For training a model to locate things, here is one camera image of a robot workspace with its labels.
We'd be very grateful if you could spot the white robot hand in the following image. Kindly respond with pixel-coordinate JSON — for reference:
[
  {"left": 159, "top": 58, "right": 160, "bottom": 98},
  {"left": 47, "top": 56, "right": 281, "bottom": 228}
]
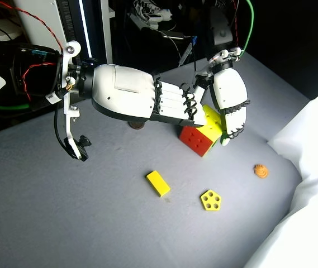
[
  {"left": 193, "top": 68, "right": 249, "bottom": 146},
  {"left": 91, "top": 63, "right": 207, "bottom": 128}
]

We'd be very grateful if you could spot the multicoloured puzzle cube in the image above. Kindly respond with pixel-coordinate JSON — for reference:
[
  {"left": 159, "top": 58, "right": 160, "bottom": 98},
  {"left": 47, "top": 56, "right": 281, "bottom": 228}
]
[{"left": 178, "top": 104, "right": 223, "bottom": 157}]

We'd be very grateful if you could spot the dark flat device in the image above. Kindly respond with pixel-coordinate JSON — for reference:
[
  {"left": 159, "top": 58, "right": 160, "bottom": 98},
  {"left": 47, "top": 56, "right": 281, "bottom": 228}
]
[{"left": 161, "top": 30, "right": 186, "bottom": 40}]

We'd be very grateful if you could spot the orange swirl toy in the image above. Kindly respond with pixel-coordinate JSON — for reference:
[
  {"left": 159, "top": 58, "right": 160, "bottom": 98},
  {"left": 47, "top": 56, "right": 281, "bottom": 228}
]
[{"left": 253, "top": 164, "right": 270, "bottom": 179}]

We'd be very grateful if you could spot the yellow rectangular block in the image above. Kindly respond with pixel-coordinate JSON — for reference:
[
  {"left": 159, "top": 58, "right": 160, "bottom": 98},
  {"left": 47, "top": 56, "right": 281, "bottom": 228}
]
[{"left": 145, "top": 170, "right": 172, "bottom": 198}]

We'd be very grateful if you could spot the white robot body column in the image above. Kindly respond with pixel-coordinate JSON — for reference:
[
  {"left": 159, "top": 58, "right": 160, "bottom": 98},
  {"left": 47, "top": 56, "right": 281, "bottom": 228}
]
[{"left": 13, "top": 0, "right": 116, "bottom": 65}]

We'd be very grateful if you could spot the yellow pentagon block with holes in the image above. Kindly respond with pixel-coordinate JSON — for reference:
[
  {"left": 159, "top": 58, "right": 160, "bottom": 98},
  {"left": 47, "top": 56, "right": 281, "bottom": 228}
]
[{"left": 200, "top": 189, "right": 222, "bottom": 212}]

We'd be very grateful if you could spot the white sheet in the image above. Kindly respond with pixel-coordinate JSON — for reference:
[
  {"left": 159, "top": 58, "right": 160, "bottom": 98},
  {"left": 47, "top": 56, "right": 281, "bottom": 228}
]
[{"left": 244, "top": 79, "right": 318, "bottom": 268}]

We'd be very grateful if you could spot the grey table cloth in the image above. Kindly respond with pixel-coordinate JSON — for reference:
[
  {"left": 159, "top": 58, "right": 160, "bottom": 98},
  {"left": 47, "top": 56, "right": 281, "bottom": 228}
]
[{"left": 0, "top": 51, "right": 310, "bottom": 268}]

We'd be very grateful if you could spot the white cable with blue plug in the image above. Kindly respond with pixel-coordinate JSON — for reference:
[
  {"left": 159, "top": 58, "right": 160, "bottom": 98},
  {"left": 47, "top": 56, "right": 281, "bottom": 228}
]
[{"left": 178, "top": 35, "right": 198, "bottom": 67}]

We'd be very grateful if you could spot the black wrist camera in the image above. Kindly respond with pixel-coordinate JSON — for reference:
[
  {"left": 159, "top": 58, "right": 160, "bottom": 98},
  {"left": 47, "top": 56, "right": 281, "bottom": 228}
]
[{"left": 70, "top": 135, "right": 92, "bottom": 162}]

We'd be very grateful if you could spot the thin green cable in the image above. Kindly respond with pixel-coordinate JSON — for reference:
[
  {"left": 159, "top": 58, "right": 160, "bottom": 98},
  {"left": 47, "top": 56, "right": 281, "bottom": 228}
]
[{"left": 241, "top": 0, "right": 255, "bottom": 55}]

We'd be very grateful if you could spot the black camera cable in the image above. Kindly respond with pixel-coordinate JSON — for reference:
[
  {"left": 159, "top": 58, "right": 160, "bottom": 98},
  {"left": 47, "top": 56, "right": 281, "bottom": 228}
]
[{"left": 54, "top": 107, "right": 78, "bottom": 160}]

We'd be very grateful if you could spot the white device with cables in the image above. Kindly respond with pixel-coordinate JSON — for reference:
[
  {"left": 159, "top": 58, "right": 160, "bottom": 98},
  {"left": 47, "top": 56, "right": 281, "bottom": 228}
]
[{"left": 129, "top": 0, "right": 173, "bottom": 30}]

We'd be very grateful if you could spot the red twisted wire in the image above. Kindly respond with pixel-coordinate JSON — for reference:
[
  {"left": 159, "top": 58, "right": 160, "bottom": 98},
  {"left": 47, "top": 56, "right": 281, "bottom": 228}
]
[{"left": 0, "top": 0, "right": 64, "bottom": 101}]

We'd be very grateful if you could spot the thick green cable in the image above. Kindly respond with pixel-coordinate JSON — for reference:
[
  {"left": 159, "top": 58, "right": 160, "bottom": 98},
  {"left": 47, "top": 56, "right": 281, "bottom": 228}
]
[{"left": 0, "top": 99, "right": 31, "bottom": 111}]

